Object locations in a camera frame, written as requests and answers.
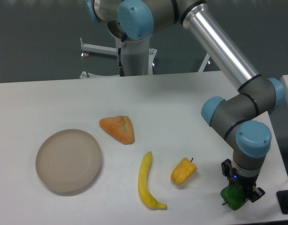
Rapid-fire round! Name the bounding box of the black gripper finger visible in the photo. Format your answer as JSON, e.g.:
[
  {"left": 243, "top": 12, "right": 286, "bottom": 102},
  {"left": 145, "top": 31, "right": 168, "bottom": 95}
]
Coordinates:
[
  {"left": 246, "top": 185, "right": 265, "bottom": 203},
  {"left": 221, "top": 159, "right": 234, "bottom": 183}
]

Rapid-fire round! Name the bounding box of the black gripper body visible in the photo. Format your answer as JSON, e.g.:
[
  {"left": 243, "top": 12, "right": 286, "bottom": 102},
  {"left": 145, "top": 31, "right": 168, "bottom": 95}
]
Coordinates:
[{"left": 230, "top": 166, "right": 260, "bottom": 190}]

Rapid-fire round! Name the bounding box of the yellow banana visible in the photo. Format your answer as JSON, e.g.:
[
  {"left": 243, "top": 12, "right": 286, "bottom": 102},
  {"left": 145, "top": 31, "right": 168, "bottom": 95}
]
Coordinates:
[{"left": 137, "top": 151, "right": 167, "bottom": 210}]

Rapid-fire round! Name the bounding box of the beige round plate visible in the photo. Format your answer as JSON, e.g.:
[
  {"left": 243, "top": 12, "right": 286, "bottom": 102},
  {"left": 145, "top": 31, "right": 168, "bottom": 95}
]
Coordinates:
[{"left": 35, "top": 129, "right": 102, "bottom": 196}]

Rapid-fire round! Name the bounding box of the green bell pepper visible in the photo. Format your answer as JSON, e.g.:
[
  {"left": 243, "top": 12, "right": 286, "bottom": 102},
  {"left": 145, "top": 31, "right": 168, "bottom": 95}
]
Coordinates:
[{"left": 220, "top": 184, "right": 247, "bottom": 210}]

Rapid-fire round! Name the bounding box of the orange bread roll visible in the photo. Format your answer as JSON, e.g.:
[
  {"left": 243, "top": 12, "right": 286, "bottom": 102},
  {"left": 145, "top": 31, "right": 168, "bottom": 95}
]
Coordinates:
[{"left": 99, "top": 115, "right": 135, "bottom": 145}]

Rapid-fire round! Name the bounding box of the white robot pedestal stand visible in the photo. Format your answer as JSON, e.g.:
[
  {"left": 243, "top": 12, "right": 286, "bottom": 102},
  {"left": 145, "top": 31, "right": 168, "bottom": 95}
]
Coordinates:
[{"left": 80, "top": 22, "right": 215, "bottom": 78}]

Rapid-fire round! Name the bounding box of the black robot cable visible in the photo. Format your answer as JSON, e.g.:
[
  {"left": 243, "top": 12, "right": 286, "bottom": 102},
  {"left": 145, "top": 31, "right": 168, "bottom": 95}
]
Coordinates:
[{"left": 117, "top": 32, "right": 128, "bottom": 77}]

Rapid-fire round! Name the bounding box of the yellow bell pepper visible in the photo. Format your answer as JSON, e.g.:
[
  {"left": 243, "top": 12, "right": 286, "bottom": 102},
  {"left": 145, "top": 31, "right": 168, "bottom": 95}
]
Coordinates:
[{"left": 171, "top": 157, "right": 197, "bottom": 185}]

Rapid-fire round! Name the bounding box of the black device at right edge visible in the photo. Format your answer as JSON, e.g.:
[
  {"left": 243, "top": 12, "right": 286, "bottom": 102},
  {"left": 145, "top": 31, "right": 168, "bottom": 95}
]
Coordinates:
[{"left": 276, "top": 190, "right": 288, "bottom": 215}]

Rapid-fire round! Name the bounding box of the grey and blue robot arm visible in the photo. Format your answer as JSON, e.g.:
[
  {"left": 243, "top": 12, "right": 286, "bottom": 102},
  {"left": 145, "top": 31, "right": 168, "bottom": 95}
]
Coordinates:
[{"left": 86, "top": 0, "right": 285, "bottom": 202}]

